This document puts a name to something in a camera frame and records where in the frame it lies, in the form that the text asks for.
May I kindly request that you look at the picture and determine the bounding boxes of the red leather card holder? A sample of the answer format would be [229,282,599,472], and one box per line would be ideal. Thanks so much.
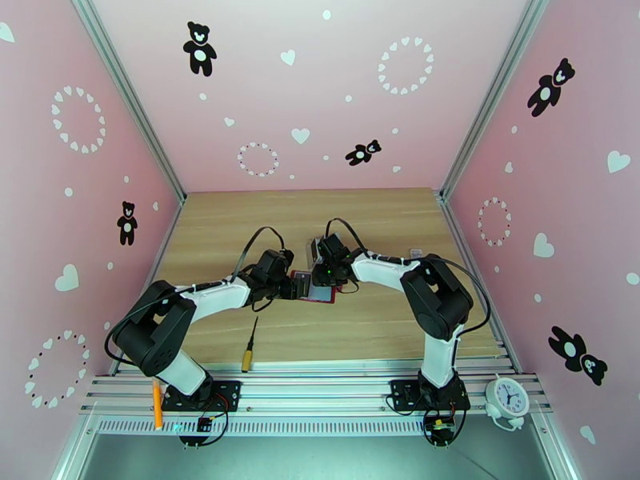
[289,269,347,306]

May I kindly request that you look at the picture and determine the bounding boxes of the slotted metal strip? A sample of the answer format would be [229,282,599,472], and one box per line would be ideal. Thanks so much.
[92,418,506,437]

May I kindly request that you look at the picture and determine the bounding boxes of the orange pencil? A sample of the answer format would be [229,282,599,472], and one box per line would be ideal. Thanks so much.
[151,379,165,431]

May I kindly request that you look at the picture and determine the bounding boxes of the white alarm clock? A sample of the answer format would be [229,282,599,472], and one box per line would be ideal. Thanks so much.
[483,372,531,433]

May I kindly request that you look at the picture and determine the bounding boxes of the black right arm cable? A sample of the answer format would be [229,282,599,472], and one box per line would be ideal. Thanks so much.
[325,217,492,345]

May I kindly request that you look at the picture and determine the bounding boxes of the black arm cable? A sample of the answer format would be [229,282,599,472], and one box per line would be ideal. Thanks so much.
[325,217,492,345]
[103,226,287,370]

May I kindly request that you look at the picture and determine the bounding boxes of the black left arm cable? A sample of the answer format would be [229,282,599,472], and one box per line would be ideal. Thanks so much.
[103,226,287,370]

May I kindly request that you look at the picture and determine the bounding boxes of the yellow handled screwdriver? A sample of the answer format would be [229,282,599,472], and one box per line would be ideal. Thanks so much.
[241,315,260,374]

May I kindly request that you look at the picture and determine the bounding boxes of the aluminium rail base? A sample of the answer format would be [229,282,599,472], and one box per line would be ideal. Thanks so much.
[79,363,554,417]

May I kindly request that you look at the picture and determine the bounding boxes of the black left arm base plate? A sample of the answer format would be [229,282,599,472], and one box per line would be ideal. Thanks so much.
[161,379,242,413]

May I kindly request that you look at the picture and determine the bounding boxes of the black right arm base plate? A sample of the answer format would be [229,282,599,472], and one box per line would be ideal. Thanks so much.
[389,378,472,413]

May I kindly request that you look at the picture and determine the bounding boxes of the small black wired circuit board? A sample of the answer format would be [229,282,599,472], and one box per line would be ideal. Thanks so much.
[177,410,231,450]

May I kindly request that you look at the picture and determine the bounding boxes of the black yellow wired connector module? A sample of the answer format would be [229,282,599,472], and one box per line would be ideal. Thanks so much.
[422,410,469,450]

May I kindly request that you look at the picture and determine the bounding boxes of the aluminium frame post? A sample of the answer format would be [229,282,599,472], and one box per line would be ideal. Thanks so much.
[67,0,187,207]
[438,0,552,202]

